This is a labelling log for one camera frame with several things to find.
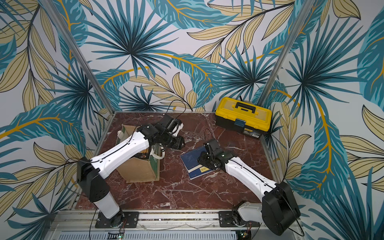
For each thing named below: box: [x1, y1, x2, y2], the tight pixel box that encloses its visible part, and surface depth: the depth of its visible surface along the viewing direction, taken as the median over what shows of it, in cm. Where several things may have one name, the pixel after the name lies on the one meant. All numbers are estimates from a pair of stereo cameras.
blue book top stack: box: [179, 146, 206, 173], surface depth 95 cm
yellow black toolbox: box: [214, 96, 273, 139], surface depth 100 cm
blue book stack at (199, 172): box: [188, 166, 213, 181], surface depth 90 cm
